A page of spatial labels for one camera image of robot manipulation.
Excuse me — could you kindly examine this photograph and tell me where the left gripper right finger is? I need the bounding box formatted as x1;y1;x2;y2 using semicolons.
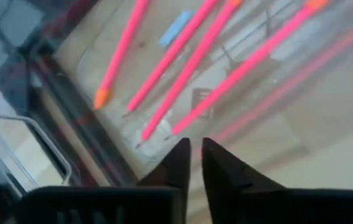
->
201;138;353;224

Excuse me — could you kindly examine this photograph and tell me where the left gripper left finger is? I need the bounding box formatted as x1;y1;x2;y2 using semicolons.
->
16;138;192;224

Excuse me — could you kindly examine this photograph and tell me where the pink pencil orange eraser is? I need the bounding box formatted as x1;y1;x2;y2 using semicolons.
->
164;0;329;141
93;0;151;110
135;0;242;149
122;0;219;118

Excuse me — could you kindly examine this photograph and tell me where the clear plastic bin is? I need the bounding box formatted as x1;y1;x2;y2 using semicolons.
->
51;0;353;187
0;114;73;187

